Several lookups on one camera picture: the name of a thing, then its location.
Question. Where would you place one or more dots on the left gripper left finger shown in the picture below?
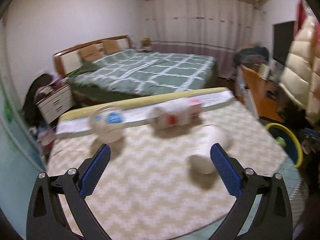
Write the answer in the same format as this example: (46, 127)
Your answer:
(46, 218)

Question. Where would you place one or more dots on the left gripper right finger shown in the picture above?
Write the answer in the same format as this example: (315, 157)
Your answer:
(262, 208)

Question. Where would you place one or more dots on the green label plastic bottle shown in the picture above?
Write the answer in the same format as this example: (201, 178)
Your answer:
(280, 141)

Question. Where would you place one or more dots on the yellow rimmed trash bin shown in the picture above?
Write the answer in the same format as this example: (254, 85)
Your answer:
(293, 147)

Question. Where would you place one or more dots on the cream puffer jacket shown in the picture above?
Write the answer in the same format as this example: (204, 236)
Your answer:
(300, 77)

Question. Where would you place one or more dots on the red bucket on floor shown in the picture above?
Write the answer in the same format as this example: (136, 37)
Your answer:
(46, 138)

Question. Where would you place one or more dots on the white paper cup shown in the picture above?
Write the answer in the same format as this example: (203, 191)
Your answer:
(206, 136)

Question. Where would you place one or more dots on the clothes pile on desk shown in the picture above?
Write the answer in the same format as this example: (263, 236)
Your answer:
(254, 54)

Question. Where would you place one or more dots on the black television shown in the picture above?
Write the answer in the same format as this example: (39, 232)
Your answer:
(283, 34)

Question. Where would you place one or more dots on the white bedside drawer cabinet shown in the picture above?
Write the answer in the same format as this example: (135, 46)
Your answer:
(55, 104)

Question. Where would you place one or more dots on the white blue-label yogurt tub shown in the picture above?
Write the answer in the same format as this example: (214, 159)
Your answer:
(108, 124)

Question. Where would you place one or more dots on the red puffer jacket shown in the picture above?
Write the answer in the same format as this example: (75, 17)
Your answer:
(302, 13)

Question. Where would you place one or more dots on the black clothes on cabinet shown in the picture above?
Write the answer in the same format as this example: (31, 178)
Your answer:
(42, 86)

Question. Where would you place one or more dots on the pink white tissue pack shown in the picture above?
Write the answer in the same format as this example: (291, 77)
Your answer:
(178, 112)

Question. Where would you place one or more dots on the pink white curtain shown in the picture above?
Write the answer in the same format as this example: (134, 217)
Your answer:
(214, 28)

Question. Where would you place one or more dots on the wooden bed with headboard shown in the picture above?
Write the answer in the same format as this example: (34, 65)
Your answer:
(68, 60)

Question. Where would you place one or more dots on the green plaid duvet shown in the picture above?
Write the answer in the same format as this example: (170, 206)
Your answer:
(143, 74)

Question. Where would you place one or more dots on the brown pillow left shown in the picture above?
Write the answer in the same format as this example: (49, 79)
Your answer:
(90, 53)

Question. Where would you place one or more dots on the brown pillow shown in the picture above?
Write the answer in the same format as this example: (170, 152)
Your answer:
(90, 53)
(111, 47)

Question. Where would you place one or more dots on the brown pillow right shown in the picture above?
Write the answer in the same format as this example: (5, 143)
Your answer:
(111, 47)

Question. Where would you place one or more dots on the cardboard box far nightstand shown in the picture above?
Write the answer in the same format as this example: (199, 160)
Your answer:
(145, 42)

